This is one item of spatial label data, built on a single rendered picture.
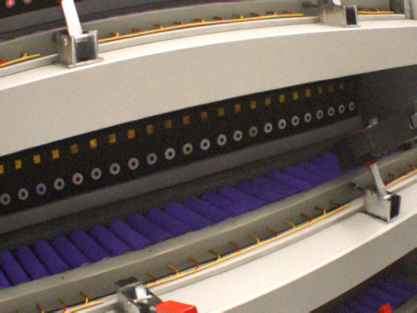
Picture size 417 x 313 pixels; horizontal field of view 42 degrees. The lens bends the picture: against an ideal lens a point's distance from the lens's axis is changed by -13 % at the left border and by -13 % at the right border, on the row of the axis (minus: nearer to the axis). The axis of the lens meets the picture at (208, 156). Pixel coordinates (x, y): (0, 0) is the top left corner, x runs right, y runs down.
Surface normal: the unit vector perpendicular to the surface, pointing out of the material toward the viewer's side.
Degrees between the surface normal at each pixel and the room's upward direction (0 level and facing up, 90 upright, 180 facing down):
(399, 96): 90
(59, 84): 108
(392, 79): 90
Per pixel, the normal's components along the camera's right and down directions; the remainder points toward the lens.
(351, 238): -0.06, -0.95
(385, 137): -0.89, 0.27
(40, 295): 0.57, 0.23
